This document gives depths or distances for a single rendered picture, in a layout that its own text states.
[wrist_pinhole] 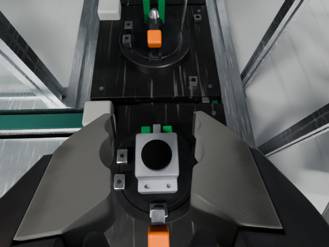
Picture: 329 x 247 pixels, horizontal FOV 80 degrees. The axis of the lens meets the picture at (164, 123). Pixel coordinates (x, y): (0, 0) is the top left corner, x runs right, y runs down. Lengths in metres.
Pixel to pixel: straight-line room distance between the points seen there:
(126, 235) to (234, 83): 0.32
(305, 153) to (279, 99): 0.14
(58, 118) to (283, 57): 0.57
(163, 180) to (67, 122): 0.23
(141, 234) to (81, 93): 0.26
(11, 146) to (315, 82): 0.71
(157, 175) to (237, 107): 0.24
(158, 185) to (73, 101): 0.24
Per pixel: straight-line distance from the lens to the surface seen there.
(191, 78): 0.37
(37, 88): 0.39
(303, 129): 0.32
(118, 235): 0.32
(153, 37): 0.31
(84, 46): 0.48
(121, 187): 0.28
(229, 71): 0.43
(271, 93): 0.57
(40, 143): 0.44
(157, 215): 0.22
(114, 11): 0.49
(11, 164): 0.46
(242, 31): 0.67
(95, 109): 0.34
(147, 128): 0.26
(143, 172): 0.20
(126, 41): 0.40
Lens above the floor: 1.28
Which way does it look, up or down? 67 degrees down
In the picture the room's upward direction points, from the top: 2 degrees clockwise
